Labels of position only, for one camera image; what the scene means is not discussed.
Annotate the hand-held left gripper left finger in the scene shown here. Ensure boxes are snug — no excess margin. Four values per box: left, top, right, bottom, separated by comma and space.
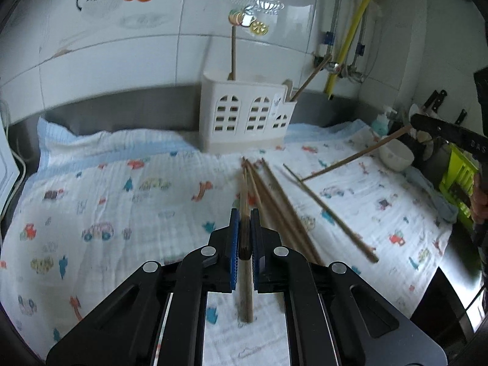
46, 208, 242, 366

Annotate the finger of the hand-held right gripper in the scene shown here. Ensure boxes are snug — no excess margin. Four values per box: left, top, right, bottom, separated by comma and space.
410, 113, 488, 158

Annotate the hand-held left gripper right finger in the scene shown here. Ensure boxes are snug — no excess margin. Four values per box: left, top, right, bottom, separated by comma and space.
249, 208, 448, 366

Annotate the wooden chopstick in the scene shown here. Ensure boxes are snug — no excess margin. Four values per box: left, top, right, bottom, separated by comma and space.
230, 27, 238, 81
242, 157, 286, 239
292, 54, 332, 102
283, 164, 379, 263
261, 158, 319, 250
248, 159, 324, 265
237, 157, 255, 323
302, 125, 413, 181

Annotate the white plastic utensil holder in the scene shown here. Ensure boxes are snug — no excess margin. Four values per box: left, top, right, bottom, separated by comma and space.
199, 73, 296, 153

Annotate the green plastic rack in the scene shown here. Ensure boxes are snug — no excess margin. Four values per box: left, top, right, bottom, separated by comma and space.
438, 147, 481, 229

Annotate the white bowl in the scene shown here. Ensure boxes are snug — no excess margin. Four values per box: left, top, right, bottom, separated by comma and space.
378, 139, 415, 172

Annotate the blue soap bottle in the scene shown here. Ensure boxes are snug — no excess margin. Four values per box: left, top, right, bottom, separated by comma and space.
371, 106, 397, 138

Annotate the light blue rag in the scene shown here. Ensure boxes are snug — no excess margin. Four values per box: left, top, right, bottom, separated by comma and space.
406, 168, 458, 222

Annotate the printed white cloth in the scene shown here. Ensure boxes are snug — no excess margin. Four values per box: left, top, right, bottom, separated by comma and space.
0, 116, 454, 366

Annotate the metal pipe valve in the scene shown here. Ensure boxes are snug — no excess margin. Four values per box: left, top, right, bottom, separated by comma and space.
328, 60, 363, 82

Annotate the metal flexible pipe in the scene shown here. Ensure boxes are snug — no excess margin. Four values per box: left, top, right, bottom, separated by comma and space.
331, 0, 344, 65

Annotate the white cutting board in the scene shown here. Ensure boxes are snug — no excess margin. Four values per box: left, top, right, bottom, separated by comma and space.
0, 99, 21, 218

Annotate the yellow gas hose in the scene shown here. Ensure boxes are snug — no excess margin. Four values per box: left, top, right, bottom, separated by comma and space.
324, 0, 380, 98

